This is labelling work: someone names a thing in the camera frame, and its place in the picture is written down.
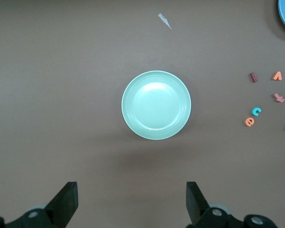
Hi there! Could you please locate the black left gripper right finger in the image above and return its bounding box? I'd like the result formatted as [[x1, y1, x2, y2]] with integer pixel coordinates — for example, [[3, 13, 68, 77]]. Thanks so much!
[[186, 181, 277, 228]]

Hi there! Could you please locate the pink foam letter t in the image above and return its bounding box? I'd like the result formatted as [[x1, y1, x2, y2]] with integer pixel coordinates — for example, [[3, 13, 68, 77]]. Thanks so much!
[[272, 93, 285, 103]]

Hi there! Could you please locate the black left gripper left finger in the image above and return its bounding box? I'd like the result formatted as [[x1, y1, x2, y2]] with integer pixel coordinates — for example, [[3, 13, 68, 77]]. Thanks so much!
[[0, 181, 78, 228]]

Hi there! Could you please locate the pale green round plate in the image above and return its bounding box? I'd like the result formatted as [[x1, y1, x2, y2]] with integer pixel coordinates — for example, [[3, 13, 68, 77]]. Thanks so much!
[[121, 70, 192, 141]]

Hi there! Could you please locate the teal foam letter c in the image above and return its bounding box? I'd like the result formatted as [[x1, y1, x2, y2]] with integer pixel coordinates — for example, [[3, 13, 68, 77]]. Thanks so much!
[[251, 106, 263, 117]]

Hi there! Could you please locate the brown table cover sheet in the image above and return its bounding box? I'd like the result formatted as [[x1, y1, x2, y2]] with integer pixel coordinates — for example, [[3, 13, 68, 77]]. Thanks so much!
[[0, 0, 285, 228]]

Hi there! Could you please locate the white tape scrap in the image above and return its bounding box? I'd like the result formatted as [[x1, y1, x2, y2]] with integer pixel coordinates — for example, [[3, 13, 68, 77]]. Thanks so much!
[[158, 13, 173, 30]]

